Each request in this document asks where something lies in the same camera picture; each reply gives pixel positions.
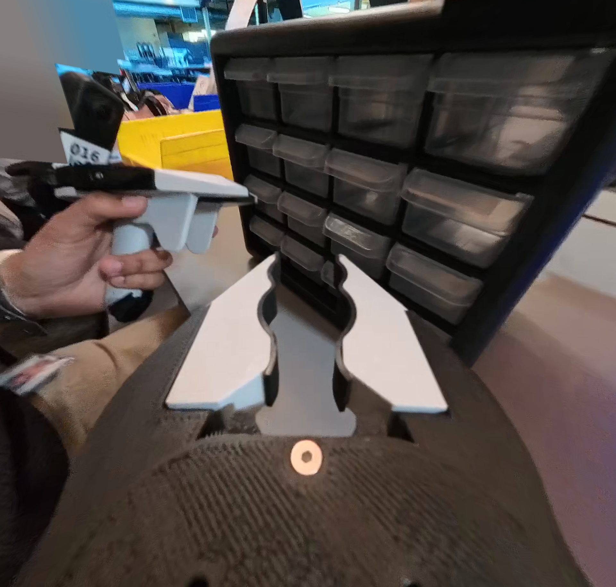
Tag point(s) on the set of small clear drawers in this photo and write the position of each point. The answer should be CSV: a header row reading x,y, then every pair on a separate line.
x,y
375,100

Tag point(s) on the clear plastic drawer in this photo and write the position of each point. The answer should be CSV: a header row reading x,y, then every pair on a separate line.
x,y
263,196

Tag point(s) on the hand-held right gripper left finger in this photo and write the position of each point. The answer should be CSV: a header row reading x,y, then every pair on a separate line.
x,y
226,346

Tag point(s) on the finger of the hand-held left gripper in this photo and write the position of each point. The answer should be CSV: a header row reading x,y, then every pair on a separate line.
x,y
204,226
192,182

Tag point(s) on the black drawer organizer cabinet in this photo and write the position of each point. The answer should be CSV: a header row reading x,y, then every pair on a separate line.
x,y
433,19

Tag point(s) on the person's dark sweater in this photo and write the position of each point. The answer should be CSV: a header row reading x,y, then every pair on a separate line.
x,y
29,476

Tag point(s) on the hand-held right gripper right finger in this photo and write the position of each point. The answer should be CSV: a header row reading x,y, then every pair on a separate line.
x,y
385,351

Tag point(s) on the person's beige pants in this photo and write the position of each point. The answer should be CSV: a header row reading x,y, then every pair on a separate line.
x,y
96,365

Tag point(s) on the yellow plastic bin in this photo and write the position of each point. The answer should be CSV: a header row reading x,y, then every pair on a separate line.
x,y
168,139

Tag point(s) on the grey desk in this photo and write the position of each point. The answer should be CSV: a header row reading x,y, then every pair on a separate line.
x,y
553,404

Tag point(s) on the person's left hand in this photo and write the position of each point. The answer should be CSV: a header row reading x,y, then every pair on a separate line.
x,y
62,264

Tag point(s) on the person's left forearm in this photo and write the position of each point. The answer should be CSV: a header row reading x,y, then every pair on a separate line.
x,y
33,332

